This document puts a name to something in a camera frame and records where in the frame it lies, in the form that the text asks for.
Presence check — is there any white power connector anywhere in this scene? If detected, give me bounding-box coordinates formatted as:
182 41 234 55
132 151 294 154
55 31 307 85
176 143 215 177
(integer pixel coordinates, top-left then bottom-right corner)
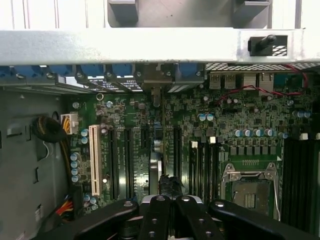
59 113 79 135

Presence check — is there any black sleeved power cable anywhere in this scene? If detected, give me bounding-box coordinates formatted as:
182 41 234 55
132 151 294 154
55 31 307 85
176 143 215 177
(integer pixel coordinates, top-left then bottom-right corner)
31 115 73 181

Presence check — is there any black case lock slider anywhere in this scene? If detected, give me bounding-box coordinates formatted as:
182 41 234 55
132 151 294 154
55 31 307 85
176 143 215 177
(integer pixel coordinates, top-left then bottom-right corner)
247 34 288 57

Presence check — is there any coloured power wire bundle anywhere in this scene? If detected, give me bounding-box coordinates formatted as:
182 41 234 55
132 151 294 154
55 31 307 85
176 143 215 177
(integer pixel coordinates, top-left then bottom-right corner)
53 193 76 223

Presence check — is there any short black expansion slot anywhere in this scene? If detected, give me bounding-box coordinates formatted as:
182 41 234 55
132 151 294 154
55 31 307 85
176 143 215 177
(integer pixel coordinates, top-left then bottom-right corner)
140 127 150 149

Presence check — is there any white expansion slot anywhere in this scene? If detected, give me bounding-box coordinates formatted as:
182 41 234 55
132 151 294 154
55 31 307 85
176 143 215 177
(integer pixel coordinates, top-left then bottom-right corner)
89 124 101 198

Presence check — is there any open grey PC case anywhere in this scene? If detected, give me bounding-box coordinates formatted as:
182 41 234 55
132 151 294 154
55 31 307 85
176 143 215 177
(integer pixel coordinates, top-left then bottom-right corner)
0 28 320 240

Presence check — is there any red and black twisted wire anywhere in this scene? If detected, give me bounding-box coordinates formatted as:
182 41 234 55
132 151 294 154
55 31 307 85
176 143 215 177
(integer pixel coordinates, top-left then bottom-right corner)
216 63 309 108

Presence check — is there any CPU socket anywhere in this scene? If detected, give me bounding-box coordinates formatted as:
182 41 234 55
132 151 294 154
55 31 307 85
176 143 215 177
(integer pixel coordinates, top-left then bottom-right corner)
221 162 281 223

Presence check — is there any silver rear port housing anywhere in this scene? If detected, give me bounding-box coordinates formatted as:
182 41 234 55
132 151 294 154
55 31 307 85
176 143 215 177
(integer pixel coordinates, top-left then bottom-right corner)
258 72 275 97
223 73 237 90
209 72 224 90
243 73 259 91

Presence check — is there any long black expansion slot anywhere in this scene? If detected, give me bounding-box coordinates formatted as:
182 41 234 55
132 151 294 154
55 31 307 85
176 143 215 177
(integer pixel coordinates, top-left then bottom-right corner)
123 127 135 199
108 126 120 201
173 126 183 194

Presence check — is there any black RAM slot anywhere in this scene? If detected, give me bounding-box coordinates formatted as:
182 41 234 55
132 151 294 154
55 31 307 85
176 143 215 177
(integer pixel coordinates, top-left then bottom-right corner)
290 139 299 223
198 142 205 200
283 139 291 222
298 133 309 223
204 136 216 201
212 136 225 201
305 139 314 223

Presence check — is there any green motherboard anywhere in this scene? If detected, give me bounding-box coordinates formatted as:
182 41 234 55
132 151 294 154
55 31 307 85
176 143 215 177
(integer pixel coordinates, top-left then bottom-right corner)
59 72 320 223

